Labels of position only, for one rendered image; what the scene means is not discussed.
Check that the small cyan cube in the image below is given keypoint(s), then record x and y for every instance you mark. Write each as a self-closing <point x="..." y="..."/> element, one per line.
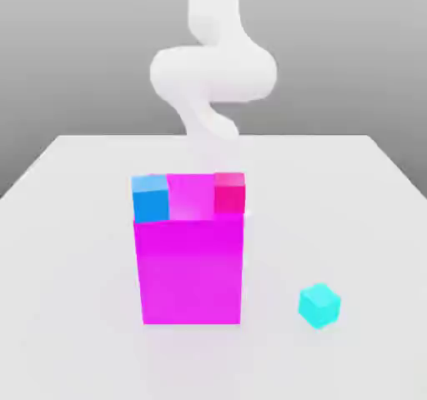
<point x="319" y="306"/>

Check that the small blue cube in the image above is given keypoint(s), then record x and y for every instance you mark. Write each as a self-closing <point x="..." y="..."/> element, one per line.
<point x="150" y="201"/>

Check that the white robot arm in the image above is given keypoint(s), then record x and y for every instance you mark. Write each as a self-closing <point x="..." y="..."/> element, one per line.
<point x="213" y="70"/>

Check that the large magenta box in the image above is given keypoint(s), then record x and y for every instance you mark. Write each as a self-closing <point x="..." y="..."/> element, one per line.
<point x="190" y="266"/>

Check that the small pink cube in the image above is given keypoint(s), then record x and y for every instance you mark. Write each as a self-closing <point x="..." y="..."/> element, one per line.
<point x="229" y="198"/>

